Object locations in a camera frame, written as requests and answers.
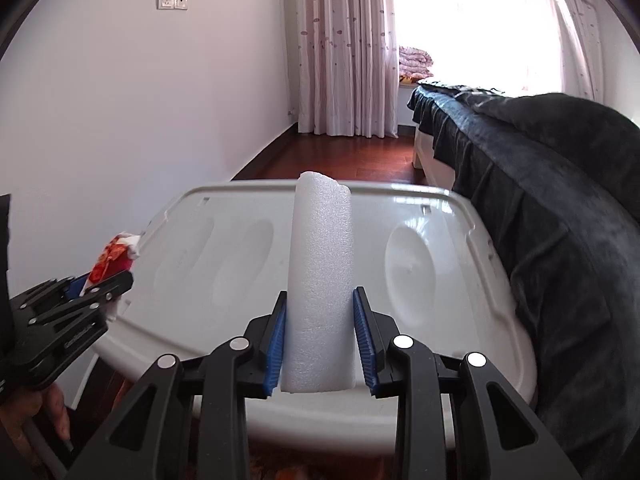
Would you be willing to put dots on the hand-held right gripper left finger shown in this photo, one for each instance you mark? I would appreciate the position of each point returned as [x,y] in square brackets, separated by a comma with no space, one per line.
[276,345]

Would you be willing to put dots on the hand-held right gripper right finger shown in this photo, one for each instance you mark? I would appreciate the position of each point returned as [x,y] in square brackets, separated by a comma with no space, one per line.
[364,345]

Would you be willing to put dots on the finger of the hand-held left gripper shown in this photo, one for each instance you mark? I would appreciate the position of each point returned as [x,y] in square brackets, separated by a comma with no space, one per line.
[75,286]
[100,295]

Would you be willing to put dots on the red and white wrapper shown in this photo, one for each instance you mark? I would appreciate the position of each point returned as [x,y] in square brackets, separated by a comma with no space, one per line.
[112,255]

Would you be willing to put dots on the white foam roll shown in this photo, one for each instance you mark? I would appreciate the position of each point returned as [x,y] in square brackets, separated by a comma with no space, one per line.
[320,285]

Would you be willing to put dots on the person's left hand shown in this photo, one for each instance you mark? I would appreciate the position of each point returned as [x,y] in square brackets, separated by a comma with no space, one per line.
[25,420]

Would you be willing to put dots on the black bag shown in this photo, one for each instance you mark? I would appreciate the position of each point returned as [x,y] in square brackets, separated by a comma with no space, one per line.
[4,240]

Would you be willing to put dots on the white plastic storage box lid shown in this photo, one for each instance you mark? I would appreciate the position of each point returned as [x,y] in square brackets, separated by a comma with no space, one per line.
[200,260]

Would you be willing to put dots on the bed with dark cover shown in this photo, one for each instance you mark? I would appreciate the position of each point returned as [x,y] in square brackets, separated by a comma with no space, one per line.
[440,120]

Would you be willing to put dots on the dark plush blanket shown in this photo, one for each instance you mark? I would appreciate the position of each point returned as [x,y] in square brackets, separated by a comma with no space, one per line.
[575,235]

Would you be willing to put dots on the folded pink quilt stack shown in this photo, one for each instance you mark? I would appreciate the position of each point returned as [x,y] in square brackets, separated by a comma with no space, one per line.
[415,65]

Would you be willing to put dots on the pink patterned curtain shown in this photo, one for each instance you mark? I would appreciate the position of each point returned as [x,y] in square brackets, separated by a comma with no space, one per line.
[345,50]
[575,25]

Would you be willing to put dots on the white wall socket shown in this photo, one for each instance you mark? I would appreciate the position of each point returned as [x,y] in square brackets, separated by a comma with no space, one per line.
[172,0]

